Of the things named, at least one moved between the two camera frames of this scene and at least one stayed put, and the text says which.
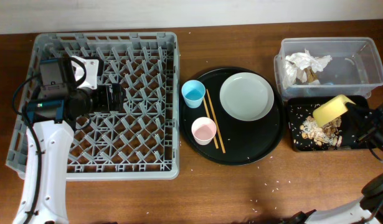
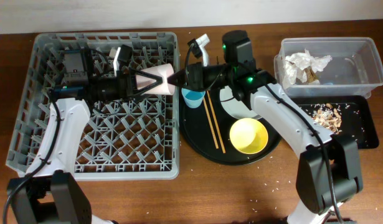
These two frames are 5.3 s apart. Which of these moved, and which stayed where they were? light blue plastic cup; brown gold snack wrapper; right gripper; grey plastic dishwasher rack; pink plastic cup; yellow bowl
Moved: pink plastic cup; right gripper; yellow bowl
Stayed: grey plastic dishwasher rack; light blue plastic cup; brown gold snack wrapper
